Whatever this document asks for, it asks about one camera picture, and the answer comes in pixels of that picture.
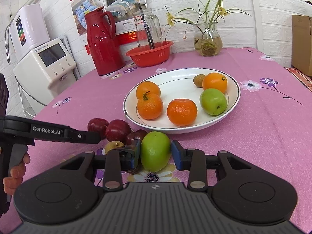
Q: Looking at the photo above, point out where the large green mango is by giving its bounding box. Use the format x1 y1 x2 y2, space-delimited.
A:
140 132 171 173

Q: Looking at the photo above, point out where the large red plum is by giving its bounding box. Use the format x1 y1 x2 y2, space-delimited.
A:
87 118 109 140

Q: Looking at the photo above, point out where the smooth orange mandarin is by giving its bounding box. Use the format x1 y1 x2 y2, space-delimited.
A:
167 99 198 126

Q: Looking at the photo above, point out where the orange mandarin with leaf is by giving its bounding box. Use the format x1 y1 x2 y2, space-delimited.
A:
137 91 163 120

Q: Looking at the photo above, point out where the small green apple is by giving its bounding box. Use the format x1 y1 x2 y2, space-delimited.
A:
199 88 227 116

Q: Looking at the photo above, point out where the brown kiwi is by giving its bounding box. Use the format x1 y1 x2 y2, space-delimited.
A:
193 74 206 88

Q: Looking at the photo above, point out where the person's left hand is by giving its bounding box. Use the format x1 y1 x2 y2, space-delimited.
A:
3 153 31 196

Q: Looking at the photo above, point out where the yellow-brown kiwi on table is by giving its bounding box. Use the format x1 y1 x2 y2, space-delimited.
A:
104 141 125 154

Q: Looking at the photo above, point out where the dark small plum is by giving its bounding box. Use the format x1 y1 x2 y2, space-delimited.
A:
126 129 147 145

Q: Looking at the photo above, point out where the white water dispenser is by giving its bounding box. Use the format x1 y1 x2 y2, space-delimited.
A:
14 35 80 114

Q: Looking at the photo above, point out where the orange in plate left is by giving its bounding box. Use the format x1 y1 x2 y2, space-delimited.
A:
136 81 161 99

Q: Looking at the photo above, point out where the orange in plate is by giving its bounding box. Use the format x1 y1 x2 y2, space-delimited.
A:
202 72 227 94
136 81 161 99

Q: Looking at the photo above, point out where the white oval plate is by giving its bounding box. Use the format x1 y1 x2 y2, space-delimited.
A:
122 67 242 135

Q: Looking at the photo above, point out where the orange in plate right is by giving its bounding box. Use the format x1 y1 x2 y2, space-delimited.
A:
202 72 227 94

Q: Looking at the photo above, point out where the pink floral tablecloth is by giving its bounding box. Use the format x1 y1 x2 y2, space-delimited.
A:
36 48 311 232

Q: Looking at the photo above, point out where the red thermos jug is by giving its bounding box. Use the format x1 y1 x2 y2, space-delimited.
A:
85 7 125 75

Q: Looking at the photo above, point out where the white water purifier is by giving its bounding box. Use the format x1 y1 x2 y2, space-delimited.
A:
9 4 50 62

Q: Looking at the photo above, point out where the red plastic basket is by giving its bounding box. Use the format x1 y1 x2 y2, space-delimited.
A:
126 41 174 68

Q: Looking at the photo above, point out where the glass vase with plant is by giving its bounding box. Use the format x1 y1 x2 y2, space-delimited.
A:
164 0 250 57

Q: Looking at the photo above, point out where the black stirring stick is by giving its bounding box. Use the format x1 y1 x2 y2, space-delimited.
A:
139 6 155 49

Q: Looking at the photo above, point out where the plaid cushion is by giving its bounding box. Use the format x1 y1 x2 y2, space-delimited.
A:
285 68 312 91

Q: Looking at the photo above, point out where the clear glass pitcher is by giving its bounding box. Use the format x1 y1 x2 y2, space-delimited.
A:
133 6 162 51

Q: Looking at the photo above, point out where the cardboard box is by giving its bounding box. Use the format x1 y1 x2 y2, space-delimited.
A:
291 15 311 77

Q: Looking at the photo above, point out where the wall calendar poster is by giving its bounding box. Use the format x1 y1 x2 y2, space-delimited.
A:
69 0 147 55

